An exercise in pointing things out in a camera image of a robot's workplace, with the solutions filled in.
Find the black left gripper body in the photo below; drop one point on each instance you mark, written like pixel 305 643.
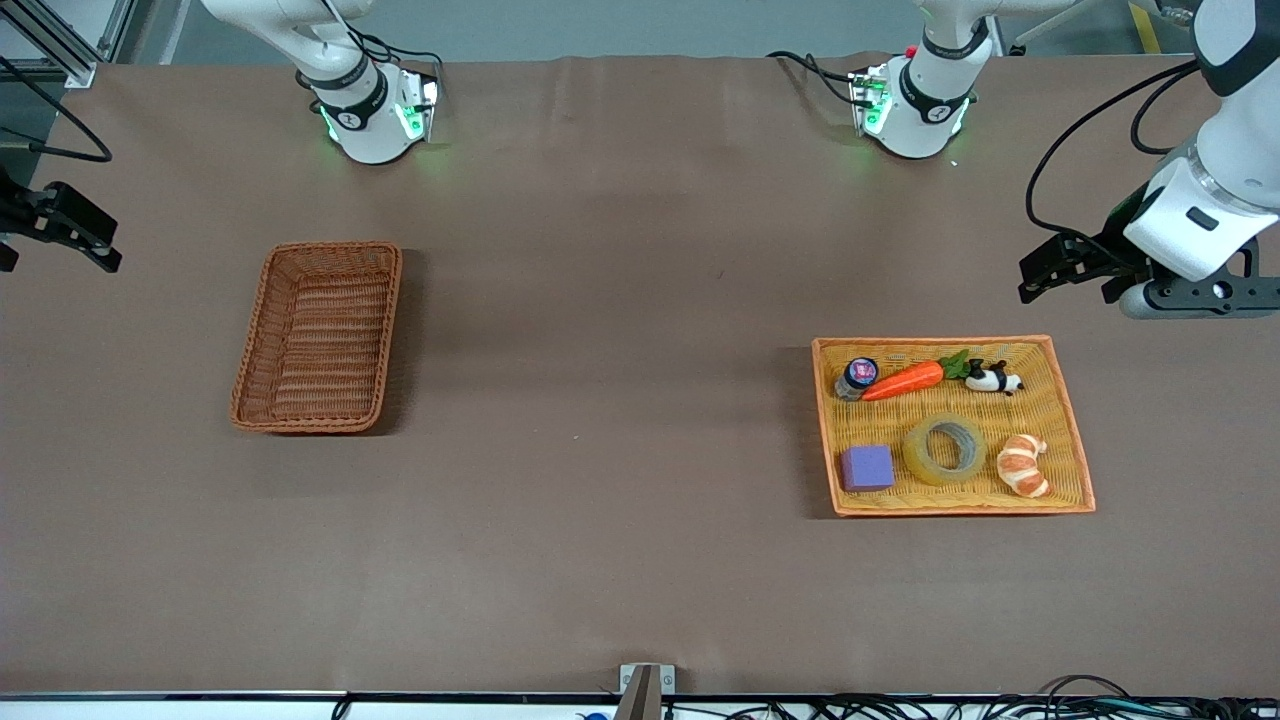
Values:
pixel 1108 252

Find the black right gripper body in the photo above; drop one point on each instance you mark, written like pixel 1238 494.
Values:
pixel 22 213

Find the clear yellowish tape roll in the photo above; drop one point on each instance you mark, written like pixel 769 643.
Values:
pixel 915 455

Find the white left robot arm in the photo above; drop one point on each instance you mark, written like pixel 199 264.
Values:
pixel 930 90

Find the metal arm base connector box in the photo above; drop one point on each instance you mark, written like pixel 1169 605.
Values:
pixel 868 100
pixel 418 105

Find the orange wicker tray basket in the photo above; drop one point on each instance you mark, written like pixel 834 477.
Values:
pixel 930 405

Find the brown wicker basket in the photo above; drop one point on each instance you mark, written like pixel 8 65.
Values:
pixel 330 390

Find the black white panda toy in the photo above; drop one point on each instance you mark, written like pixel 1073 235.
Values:
pixel 988 379

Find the orange toy carrot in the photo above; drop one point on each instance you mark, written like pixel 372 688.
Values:
pixel 905 380

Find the toy croissant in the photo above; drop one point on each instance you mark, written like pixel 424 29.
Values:
pixel 1020 465

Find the small jar pink lid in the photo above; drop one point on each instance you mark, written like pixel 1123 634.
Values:
pixel 860 373

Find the purple cube block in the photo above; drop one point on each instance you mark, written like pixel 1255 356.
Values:
pixel 866 468

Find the brown table cover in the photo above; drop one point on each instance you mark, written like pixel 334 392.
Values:
pixel 600 500

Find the aluminium frame profile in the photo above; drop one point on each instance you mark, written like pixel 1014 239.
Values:
pixel 75 60

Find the metal bracket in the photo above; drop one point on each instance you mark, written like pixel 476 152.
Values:
pixel 645 690

